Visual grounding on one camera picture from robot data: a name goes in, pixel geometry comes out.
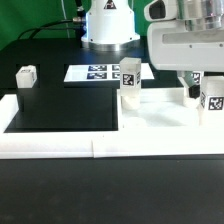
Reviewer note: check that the black cable connector upright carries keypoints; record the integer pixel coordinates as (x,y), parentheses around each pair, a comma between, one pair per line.
(80,10)

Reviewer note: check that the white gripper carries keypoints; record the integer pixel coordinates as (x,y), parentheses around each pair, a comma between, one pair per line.
(186,35)

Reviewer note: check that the white square table top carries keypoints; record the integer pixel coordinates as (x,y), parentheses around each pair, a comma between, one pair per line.
(165,108)

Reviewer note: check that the white U-shaped obstacle fence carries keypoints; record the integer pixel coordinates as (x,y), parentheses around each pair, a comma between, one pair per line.
(119,143)

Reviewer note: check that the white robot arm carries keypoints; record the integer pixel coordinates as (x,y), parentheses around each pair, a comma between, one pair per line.
(110,25)

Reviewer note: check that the black cable thick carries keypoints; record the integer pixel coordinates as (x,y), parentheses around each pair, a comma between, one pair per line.
(71,24)

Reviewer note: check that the white sheet with fiducial markers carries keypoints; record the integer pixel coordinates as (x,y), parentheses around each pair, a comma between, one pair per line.
(105,72)

